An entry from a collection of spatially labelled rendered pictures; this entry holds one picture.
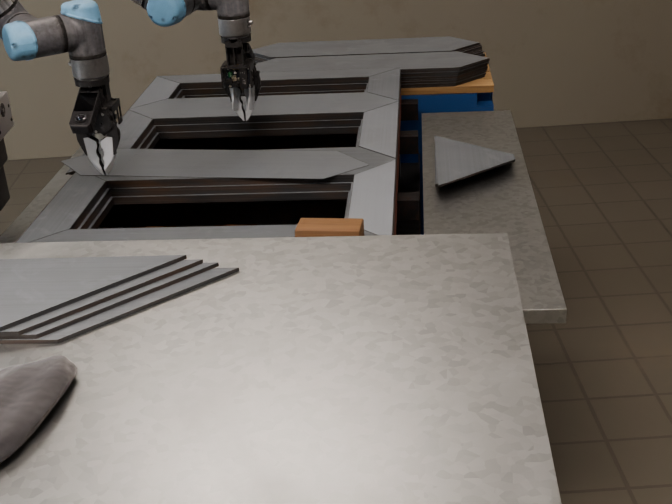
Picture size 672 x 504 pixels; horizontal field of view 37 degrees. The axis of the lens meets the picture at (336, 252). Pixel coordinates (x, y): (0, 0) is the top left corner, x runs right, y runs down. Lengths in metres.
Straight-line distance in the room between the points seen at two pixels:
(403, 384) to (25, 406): 0.41
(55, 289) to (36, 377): 0.22
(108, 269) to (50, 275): 0.08
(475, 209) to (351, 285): 1.01
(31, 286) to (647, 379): 2.12
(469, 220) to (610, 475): 0.84
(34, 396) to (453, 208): 1.38
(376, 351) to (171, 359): 0.24
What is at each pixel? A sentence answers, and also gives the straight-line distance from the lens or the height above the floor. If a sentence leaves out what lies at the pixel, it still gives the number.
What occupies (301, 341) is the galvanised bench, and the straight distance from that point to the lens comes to 1.19.
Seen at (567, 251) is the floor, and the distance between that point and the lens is 3.84.
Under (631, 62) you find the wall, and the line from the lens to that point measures 5.22.
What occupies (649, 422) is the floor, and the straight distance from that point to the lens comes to 2.92.
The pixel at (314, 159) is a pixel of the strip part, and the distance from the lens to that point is 2.29.
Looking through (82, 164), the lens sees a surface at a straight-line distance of 2.42.
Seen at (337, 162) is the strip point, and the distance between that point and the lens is 2.26.
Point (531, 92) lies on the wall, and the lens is 5.13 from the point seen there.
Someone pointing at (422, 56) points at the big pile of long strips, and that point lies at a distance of 3.19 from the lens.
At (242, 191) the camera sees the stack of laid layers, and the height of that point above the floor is 0.84.
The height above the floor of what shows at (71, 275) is 1.07.
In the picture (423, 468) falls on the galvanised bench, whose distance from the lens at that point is 0.98.
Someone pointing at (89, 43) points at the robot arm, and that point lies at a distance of 2.09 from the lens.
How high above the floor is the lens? 1.66
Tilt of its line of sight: 26 degrees down
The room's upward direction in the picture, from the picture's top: 4 degrees counter-clockwise
